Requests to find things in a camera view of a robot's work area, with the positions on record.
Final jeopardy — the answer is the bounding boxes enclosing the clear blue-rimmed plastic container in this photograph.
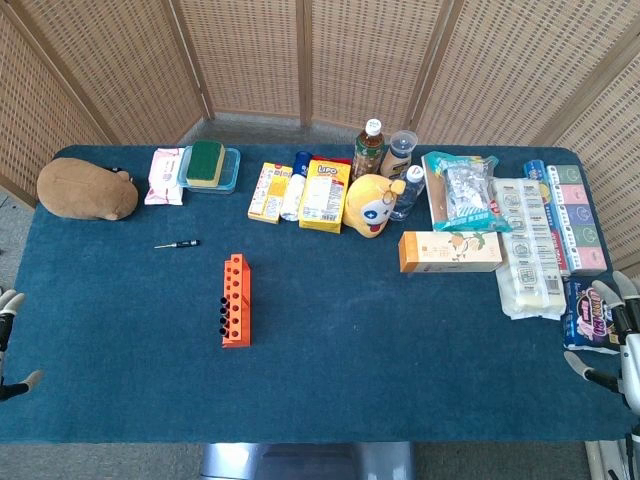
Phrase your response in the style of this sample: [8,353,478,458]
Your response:
[177,145,242,196]

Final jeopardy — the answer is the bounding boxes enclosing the brown tea bottle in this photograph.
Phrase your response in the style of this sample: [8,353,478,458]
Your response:
[350,117,386,182]

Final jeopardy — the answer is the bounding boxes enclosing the yellow Lipo snack bag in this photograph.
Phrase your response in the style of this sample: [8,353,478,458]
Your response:
[298,155,353,235]

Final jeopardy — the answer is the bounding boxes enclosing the clear jar with lid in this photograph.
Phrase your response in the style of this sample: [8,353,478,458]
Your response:
[379,129,419,180]

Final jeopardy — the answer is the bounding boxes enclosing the yellow cartoon plush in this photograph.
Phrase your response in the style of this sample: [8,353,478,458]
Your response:
[342,173,408,240]

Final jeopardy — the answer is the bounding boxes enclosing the flat wooden teal-edged box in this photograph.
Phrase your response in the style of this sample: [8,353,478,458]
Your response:
[421,152,451,227]

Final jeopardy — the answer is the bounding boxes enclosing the yellow green sponge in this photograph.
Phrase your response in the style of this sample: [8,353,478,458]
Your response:
[185,139,227,189]

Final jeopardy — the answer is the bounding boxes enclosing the blue table cloth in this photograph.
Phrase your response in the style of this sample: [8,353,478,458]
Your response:
[0,144,640,446]

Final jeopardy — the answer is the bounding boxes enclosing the white metal frame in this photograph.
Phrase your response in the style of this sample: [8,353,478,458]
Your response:
[583,438,640,480]

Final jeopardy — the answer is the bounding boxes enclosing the long white plastic packet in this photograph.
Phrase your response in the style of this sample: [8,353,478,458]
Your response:
[491,177,568,322]

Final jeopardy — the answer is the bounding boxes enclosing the clear water bottle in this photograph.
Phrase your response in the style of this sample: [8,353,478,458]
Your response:
[389,164,427,223]

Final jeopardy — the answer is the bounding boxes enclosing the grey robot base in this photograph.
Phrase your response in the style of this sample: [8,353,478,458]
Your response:
[199,441,417,480]

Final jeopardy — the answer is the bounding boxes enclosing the orange cream carton box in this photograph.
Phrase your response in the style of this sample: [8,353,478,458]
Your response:
[397,230,504,275]

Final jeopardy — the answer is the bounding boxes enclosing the white tube with blue cap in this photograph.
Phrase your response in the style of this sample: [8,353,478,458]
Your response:
[279,150,314,223]

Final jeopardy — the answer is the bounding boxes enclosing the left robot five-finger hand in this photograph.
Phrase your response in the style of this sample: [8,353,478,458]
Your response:
[0,287,45,402]

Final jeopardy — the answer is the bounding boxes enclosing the orange tube rack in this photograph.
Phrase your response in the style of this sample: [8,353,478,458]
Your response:
[220,253,254,349]

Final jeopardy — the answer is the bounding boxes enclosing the teal clear snack bag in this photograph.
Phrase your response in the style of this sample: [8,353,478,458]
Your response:
[422,150,514,233]

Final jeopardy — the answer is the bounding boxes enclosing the pink wet wipes pack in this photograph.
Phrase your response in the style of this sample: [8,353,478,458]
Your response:
[143,147,187,207]

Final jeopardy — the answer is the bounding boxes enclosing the small yellow cardboard box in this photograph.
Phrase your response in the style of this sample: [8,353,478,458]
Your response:
[246,161,294,225]

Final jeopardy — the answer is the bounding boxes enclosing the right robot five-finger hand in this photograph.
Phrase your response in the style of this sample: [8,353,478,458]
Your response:
[563,272,640,401]

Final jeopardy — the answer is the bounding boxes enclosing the pastel multicolour tissue pack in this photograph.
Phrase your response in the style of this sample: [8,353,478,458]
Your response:
[545,164,609,277]

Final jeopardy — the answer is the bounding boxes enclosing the purple blue pad pack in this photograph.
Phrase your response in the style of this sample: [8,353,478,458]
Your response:
[560,276,627,356]

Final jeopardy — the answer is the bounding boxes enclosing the brown capybara plush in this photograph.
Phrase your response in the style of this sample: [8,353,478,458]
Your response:
[35,157,140,222]

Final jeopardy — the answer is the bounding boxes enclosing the wicker folding screen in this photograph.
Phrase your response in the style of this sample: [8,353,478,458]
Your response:
[0,0,640,274]

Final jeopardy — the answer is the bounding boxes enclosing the blue roll pack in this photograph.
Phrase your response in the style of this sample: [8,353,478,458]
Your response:
[522,159,572,277]

